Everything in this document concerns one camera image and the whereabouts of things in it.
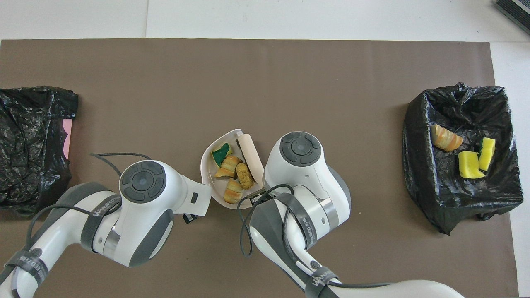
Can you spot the brown textured bread roll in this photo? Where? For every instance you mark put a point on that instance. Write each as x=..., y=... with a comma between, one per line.
x=245, y=176

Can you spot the orange striped croissant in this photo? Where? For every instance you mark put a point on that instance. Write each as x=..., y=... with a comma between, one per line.
x=234, y=191

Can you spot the small pale beige bread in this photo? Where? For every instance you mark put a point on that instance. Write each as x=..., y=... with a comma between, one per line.
x=227, y=166

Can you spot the beige hand brush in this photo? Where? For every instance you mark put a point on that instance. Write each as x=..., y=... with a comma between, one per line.
x=250, y=153

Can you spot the beige plastic dustpan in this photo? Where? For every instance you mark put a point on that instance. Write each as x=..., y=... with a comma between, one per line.
x=208, y=171

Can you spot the green and yellow sponge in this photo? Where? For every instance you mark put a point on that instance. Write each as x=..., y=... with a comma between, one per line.
x=221, y=154

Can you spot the large beige croissant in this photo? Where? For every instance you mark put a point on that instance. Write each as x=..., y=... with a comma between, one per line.
x=446, y=139

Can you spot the notched yellow sponge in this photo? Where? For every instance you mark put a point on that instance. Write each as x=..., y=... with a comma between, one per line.
x=468, y=165

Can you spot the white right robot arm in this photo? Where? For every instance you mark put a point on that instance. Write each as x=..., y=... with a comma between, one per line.
x=306, y=182

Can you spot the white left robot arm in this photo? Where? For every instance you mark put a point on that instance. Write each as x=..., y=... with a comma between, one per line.
x=145, y=215

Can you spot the pink bin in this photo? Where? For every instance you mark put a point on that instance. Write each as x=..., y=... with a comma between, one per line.
x=68, y=140

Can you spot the crumpled black trash bag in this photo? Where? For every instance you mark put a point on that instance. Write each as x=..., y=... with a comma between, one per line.
x=33, y=157

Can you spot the open black bag-lined bin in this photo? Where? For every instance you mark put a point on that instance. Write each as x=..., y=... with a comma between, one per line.
x=455, y=203

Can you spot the brown table mat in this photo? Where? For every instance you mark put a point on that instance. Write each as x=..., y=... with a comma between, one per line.
x=165, y=103

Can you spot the dark ribbed device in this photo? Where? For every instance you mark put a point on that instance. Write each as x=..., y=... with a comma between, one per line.
x=515, y=12

